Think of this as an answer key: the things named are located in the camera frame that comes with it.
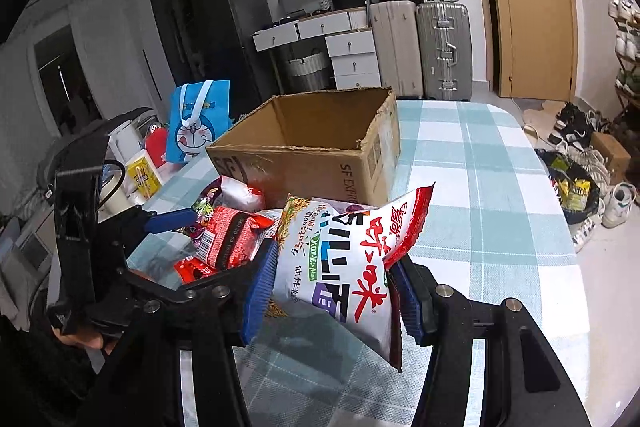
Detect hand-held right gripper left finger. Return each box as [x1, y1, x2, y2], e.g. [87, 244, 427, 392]
[92, 239, 279, 427]

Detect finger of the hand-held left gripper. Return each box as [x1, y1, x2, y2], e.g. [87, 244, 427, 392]
[119, 268, 181, 303]
[97, 208, 198, 253]

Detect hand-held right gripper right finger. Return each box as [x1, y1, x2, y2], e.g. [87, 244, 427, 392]
[387, 257, 593, 427]

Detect purple green snack packet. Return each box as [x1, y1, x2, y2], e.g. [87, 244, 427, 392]
[192, 186, 226, 239]

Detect small red snack packet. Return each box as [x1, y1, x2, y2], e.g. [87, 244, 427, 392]
[172, 256, 222, 284]

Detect red black-striped snack packet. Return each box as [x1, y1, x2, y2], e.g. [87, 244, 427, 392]
[197, 206, 276, 271]

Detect red white snack packet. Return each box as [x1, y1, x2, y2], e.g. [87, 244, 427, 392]
[219, 176, 267, 210]

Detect white noodle snack packet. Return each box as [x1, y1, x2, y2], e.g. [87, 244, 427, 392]
[272, 182, 436, 373]

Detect brown cardboard box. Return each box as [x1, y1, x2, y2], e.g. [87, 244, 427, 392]
[206, 88, 402, 210]

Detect person's left hand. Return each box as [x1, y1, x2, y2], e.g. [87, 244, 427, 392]
[52, 328, 118, 355]

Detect yellow carton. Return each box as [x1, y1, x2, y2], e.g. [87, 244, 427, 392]
[125, 153, 162, 201]

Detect white grey appliance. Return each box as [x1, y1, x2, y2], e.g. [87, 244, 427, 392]
[0, 202, 57, 323]

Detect red bag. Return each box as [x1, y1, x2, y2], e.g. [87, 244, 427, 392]
[145, 126, 169, 168]

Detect white kettle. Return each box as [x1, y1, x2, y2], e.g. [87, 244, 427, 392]
[107, 121, 147, 168]

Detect checked teal tablecloth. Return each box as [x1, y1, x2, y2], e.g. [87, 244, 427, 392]
[125, 99, 588, 427]

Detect black refrigerator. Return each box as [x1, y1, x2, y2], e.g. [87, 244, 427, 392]
[190, 0, 273, 118]

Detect black trash bag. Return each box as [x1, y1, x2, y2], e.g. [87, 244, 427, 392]
[537, 149, 606, 226]

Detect woven laundry basket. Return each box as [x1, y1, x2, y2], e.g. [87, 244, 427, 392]
[280, 49, 334, 92]

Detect tall dark cabinet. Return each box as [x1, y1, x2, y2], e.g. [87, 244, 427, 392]
[144, 0, 202, 88]

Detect beige rug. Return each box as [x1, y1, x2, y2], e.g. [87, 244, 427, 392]
[520, 99, 567, 128]

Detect scattered shoes pile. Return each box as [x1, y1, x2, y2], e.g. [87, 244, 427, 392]
[522, 102, 640, 254]

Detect white desk with drawers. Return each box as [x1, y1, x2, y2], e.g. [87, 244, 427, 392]
[252, 8, 370, 52]

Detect white drawer chest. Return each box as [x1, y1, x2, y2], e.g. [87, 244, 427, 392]
[325, 29, 383, 90]

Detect beige suitcase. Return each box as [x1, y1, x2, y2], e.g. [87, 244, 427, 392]
[367, 0, 425, 98]

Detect small cardboard box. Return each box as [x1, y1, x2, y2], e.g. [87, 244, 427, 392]
[590, 132, 632, 170]

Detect silver suitcase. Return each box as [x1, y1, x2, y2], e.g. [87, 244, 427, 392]
[416, 2, 473, 102]

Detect wooden shoe rack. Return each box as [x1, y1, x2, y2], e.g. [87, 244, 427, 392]
[607, 0, 640, 138]

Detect wooden door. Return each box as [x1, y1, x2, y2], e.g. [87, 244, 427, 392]
[470, 0, 576, 102]

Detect rows of racked shoes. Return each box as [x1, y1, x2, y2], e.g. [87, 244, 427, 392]
[607, 0, 640, 90]

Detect black cable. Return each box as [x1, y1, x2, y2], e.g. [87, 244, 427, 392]
[99, 159, 127, 208]

